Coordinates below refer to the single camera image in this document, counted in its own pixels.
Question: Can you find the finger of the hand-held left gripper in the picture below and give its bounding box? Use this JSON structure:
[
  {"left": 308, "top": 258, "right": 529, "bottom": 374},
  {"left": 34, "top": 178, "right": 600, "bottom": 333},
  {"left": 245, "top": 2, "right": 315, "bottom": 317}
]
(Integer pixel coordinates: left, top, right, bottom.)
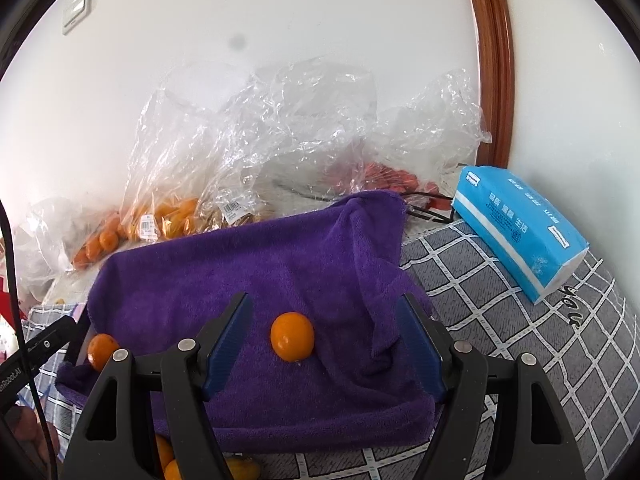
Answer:
[{"left": 22, "top": 316, "right": 81, "bottom": 361}]

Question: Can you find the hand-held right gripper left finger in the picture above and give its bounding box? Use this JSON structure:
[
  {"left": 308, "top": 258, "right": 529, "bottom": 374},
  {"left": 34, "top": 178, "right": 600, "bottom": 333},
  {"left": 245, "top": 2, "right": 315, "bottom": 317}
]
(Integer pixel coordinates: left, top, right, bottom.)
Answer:
[{"left": 60, "top": 291, "right": 253, "bottom": 480}]

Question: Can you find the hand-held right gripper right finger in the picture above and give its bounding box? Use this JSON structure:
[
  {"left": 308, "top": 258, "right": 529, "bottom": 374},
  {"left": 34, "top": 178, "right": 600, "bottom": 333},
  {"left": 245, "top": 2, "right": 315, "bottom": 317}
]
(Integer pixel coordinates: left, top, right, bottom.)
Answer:
[{"left": 397, "top": 292, "right": 588, "bottom": 480}]

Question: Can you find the pile of red fruits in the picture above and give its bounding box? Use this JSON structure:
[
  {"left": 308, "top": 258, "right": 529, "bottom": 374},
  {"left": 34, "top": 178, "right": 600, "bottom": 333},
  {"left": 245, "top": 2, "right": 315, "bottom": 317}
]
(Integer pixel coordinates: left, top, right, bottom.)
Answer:
[{"left": 325, "top": 160, "right": 441, "bottom": 210}]

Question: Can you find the person's left hand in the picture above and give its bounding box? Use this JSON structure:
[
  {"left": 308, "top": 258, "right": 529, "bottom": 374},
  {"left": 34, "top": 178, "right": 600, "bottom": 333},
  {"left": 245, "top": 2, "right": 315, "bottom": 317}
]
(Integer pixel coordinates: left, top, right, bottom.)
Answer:
[{"left": 0, "top": 402, "right": 61, "bottom": 466}]

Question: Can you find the red paper bag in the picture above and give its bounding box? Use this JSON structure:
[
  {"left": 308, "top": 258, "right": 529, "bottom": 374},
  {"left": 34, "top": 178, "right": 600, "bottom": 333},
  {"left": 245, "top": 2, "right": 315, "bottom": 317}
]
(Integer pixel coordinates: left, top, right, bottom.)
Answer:
[{"left": 0, "top": 290, "right": 21, "bottom": 331}]

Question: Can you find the checked grey bed sheet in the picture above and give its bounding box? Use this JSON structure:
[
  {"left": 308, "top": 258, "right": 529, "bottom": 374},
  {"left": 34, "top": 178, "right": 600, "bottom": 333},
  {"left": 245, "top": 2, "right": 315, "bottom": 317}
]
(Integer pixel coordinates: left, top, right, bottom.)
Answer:
[{"left": 22, "top": 217, "right": 628, "bottom": 480}]

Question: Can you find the purple towel-lined tray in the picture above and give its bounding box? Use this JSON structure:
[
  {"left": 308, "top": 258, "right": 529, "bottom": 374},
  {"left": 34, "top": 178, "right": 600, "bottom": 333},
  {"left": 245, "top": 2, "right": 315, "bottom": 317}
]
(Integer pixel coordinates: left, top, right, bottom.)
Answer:
[{"left": 55, "top": 191, "right": 443, "bottom": 453}]

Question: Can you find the pile of small tangerines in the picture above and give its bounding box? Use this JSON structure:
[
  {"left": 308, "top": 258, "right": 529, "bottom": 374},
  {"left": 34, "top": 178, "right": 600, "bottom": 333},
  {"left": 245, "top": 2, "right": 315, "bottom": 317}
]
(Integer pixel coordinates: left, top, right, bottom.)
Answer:
[{"left": 72, "top": 215, "right": 123, "bottom": 268}]

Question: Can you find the oval yellow-orange fruit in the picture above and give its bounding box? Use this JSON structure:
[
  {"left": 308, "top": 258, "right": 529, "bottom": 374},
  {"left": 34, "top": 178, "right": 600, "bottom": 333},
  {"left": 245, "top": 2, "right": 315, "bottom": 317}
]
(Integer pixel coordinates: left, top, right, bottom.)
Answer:
[{"left": 222, "top": 454, "right": 262, "bottom": 480}]

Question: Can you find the pile of bagged oranges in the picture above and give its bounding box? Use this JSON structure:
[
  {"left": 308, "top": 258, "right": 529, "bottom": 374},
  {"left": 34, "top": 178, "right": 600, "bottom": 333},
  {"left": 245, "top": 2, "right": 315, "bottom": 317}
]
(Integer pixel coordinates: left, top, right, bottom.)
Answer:
[{"left": 122, "top": 197, "right": 201, "bottom": 241}]

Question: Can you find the blue tissue pack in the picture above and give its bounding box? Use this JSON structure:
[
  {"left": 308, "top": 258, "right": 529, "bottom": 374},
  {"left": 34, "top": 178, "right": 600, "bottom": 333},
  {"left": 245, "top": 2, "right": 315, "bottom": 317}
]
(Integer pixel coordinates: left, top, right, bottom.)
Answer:
[{"left": 450, "top": 164, "right": 591, "bottom": 305}]

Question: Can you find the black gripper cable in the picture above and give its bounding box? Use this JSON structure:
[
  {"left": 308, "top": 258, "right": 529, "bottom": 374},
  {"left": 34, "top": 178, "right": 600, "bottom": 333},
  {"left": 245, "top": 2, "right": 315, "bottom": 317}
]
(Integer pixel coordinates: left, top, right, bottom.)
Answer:
[{"left": 0, "top": 199, "right": 58, "bottom": 480}]

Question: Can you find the thin black cable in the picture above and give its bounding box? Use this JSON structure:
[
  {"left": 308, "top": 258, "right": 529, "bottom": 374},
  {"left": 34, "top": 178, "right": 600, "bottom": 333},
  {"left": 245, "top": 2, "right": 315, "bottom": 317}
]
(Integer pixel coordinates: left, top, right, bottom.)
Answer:
[{"left": 399, "top": 190, "right": 457, "bottom": 224}]

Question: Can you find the brown wooden door frame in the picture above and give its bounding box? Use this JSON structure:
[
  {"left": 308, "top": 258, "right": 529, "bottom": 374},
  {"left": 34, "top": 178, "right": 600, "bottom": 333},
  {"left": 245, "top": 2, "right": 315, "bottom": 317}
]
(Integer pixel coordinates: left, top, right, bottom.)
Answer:
[{"left": 462, "top": 0, "right": 516, "bottom": 168}]

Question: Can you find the white wall switch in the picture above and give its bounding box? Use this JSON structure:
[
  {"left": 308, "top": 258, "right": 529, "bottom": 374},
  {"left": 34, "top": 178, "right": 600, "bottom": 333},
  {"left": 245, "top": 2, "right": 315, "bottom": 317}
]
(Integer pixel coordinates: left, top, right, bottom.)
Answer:
[{"left": 62, "top": 0, "right": 93, "bottom": 36}]

